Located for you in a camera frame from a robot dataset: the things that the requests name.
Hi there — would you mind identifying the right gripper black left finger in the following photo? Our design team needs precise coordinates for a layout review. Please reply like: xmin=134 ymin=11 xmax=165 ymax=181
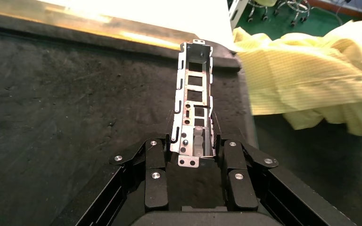
xmin=109 ymin=111 xmax=174 ymax=211

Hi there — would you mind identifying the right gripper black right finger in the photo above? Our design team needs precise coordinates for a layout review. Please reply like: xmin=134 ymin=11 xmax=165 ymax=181
xmin=212 ymin=111 xmax=279 ymax=211

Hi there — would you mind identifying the silver metal bracket part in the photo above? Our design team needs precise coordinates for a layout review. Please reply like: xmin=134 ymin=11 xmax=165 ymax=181
xmin=169 ymin=39 xmax=216 ymax=169

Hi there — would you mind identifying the yellow cloth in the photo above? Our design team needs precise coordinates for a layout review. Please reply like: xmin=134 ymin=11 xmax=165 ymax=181
xmin=232 ymin=20 xmax=362 ymax=137

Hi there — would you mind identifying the white slotted shelf upright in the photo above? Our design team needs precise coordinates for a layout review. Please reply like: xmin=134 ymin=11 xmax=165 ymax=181
xmin=229 ymin=0 xmax=250 ymax=30

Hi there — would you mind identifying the wheeled chair base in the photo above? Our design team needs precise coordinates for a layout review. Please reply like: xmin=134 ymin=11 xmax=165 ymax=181
xmin=247 ymin=0 xmax=277 ymax=23

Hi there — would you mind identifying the black stool chrome base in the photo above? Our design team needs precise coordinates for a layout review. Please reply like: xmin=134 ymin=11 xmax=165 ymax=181
xmin=274 ymin=0 xmax=311 ymax=27

